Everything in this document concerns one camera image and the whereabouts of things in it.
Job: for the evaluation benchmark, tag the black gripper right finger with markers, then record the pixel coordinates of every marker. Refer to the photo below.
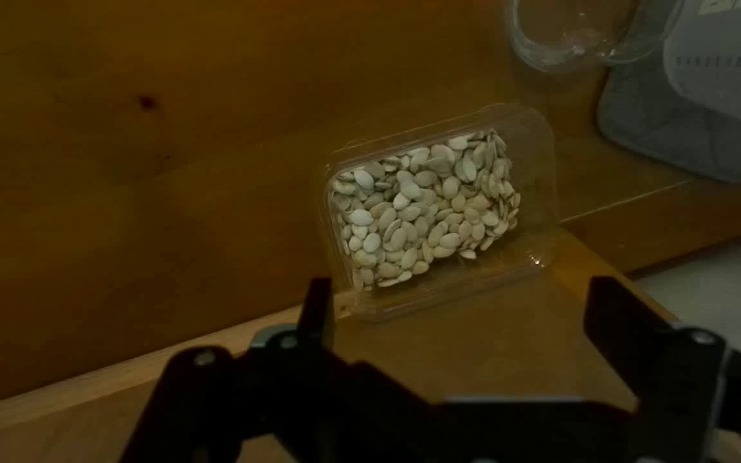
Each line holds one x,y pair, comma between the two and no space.
697,394

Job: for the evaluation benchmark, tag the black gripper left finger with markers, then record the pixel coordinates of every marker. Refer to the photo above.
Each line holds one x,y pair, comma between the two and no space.
243,394

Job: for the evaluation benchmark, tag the clear glass cup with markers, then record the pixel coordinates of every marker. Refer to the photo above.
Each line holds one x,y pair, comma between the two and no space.
567,34

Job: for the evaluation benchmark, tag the grey square pot holder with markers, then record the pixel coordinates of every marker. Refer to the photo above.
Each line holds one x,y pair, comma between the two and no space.
680,136

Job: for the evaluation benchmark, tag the clear tray of pale seeds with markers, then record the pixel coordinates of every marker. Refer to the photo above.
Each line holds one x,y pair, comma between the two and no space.
425,207

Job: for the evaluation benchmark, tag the translucent plastic measuring jug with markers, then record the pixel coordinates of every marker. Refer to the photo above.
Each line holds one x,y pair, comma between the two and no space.
733,60

